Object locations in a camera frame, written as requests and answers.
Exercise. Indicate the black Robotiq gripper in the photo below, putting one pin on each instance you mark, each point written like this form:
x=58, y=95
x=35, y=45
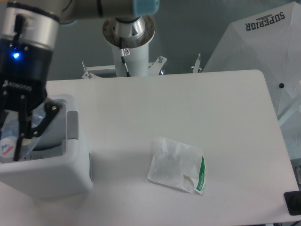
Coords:
x=23, y=76

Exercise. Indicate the crushed clear plastic bottle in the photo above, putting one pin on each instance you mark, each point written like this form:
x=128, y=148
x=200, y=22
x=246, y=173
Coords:
x=10, y=132

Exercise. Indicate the white green plastic wrapper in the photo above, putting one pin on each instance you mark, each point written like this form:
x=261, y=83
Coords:
x=178, y=165

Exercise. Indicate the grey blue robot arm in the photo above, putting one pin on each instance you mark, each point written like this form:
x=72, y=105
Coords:
x=36, y=22

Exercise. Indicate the white plastic trash can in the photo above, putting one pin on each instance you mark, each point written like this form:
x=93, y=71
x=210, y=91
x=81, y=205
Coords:
x=60, y=164

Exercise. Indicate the metal clamp screw right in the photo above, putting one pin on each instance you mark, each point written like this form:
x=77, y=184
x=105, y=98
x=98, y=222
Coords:
x=196, y=67

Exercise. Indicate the white Superior umbrella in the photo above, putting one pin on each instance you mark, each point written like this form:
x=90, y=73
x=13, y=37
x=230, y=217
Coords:
x=269, y=42

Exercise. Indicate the black device at table edge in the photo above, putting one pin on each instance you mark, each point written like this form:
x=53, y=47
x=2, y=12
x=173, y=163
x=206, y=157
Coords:
x=293, y=202

